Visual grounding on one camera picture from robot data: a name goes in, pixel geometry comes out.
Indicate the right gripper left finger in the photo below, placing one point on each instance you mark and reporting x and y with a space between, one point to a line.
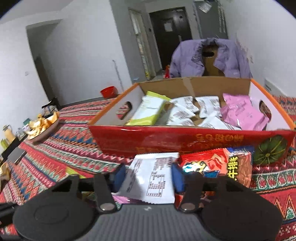
103 185

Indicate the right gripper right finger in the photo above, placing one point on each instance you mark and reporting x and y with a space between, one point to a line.
195 191

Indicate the white snack packet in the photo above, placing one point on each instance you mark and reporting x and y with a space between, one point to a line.
149 178

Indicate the pink snack packet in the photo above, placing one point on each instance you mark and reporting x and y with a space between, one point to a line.
125 200
239 112

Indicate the red beef snack bag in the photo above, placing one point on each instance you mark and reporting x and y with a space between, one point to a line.
235 163

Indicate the patterned red tablecloth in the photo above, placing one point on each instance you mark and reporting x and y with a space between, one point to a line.
72 147

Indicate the green snack packet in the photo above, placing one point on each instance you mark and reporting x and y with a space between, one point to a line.
149 110

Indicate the plate of orange peels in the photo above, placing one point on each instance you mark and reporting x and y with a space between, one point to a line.
42 127

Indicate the red plastic basin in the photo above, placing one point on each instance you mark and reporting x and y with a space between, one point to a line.
109 92

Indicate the black smartphone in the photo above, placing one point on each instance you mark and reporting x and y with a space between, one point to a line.
16 155

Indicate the yellow white cloth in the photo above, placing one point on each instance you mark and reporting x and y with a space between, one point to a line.
4 173

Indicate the yellow thermos jug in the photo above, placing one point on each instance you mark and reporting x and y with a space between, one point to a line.
8 132

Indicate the purple jacket on chair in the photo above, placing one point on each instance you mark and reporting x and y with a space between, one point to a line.
209 57

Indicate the dark entrance door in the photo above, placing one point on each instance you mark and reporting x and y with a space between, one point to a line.
171 26

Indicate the grey refrigerator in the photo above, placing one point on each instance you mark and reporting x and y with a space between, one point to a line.
210 19

